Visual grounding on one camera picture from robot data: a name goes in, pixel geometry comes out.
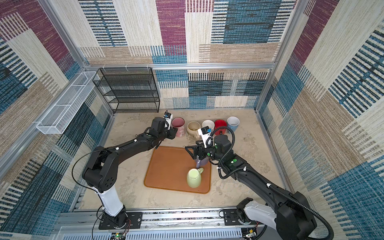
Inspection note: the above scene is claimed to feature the white mug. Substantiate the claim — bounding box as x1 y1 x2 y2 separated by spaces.
202 120 215 131

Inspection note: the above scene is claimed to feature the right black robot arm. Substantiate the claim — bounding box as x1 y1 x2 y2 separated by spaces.
185 135 320 240

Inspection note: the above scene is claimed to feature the purple mug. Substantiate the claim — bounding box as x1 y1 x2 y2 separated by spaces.
195 158 209 169

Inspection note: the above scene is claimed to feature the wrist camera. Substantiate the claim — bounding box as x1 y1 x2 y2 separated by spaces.
197 126 213 148
164 111 173 130

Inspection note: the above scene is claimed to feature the light green mug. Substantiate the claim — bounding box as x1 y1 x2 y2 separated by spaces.
187 168 204 188

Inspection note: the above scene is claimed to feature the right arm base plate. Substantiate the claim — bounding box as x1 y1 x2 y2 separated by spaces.
219 209 257 226

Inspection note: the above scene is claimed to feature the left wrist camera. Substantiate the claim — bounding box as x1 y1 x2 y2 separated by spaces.
164 111 173 130

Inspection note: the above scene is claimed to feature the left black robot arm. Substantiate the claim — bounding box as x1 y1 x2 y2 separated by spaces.
82 112 177 229

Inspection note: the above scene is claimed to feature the blue polka dot mug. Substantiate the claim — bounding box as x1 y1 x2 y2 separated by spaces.
227 116 240 132

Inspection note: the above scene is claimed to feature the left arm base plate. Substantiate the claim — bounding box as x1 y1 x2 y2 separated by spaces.
98 212 143 230

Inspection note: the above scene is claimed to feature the brown rectangular tray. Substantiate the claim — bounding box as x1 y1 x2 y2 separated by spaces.
144 146 211 194

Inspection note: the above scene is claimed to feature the beige speckled mug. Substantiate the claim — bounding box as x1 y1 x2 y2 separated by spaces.
187 121 201 140

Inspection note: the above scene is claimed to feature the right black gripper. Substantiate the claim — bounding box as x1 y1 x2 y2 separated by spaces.
185 139 224 162

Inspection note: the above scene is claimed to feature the black wire shelf rack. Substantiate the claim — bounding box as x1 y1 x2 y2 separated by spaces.
93 67 160 114

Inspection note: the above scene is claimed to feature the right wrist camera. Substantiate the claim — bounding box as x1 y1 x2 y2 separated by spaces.
197 126 213 148

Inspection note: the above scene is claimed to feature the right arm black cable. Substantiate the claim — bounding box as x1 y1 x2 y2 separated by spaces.
209 126 335 240

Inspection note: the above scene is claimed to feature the pink patterned mug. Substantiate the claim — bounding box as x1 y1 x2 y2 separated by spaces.
172 117 186 138

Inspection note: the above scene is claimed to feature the white wire mesh basket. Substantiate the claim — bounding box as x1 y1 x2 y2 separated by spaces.
37 72 96 135

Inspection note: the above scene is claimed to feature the red mug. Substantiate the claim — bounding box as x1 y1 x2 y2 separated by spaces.
214 119 227 135

